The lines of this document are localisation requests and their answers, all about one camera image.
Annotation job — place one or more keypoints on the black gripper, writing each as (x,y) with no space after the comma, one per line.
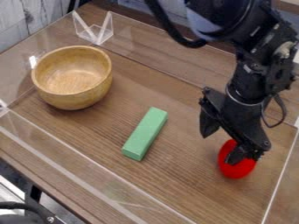
(239,120)

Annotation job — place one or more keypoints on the red plush strawberry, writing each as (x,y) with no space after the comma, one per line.
(239,170)

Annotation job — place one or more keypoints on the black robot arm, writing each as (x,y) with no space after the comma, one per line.
(265,40)

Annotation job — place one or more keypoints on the green rectangular block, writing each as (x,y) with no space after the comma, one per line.
(145,134)

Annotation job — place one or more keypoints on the wooden bowl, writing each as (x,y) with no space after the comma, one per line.
(73,76)

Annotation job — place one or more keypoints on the clear acrylic corner stand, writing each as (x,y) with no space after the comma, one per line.
(97,34)

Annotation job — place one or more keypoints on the clear acrylic front barrier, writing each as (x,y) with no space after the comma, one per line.
(85,186)

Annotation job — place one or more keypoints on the black metal table frame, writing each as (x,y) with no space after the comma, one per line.
(27,211)

